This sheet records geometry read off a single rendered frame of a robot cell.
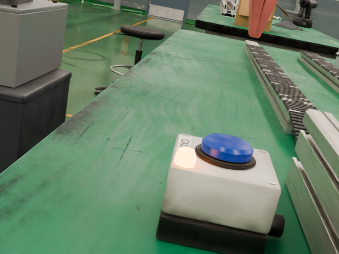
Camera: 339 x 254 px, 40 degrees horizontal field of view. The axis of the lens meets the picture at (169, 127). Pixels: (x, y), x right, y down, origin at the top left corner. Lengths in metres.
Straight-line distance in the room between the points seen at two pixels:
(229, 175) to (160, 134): 0.25
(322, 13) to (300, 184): 11.25
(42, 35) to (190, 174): 0.47
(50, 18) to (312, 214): 0.51
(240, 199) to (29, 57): 0.45
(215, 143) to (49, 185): 0.15
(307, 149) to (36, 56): 0.44
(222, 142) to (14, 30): 0.39
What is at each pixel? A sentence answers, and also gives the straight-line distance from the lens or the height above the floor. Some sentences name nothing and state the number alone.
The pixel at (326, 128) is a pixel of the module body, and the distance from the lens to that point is 0.42.
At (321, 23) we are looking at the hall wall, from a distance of 11.69.
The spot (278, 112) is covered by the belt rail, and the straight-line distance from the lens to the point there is 0.78.
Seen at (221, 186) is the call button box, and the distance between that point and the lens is 0.33.
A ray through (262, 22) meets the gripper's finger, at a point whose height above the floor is 0.94.
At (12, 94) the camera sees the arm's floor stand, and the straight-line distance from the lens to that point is 0.66.
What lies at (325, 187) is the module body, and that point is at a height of 0.83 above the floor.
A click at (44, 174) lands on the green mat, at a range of 0.43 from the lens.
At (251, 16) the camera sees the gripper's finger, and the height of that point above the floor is 0.95.
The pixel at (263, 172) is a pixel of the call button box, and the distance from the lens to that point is 0.35.
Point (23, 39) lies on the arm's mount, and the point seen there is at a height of 0.85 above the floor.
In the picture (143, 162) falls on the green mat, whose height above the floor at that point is 0.78.
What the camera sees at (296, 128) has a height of 0.80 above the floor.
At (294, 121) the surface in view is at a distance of 0.67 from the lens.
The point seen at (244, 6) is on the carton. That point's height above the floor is 0.89.
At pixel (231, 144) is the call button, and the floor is 0.85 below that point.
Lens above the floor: 0.96
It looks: 18 degrees down
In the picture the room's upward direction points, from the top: 11 degrees clockwise
